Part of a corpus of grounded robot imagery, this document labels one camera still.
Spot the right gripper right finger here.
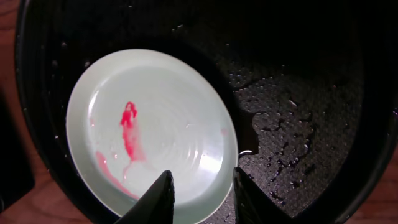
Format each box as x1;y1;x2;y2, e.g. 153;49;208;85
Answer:
233;167;294;224

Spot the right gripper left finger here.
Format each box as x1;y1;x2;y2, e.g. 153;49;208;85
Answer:
114;170;175;224

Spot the round black serving tray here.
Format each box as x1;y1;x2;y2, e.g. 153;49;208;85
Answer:
16;0;397;223

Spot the pale green plate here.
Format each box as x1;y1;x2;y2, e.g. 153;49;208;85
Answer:
66;49;238;223

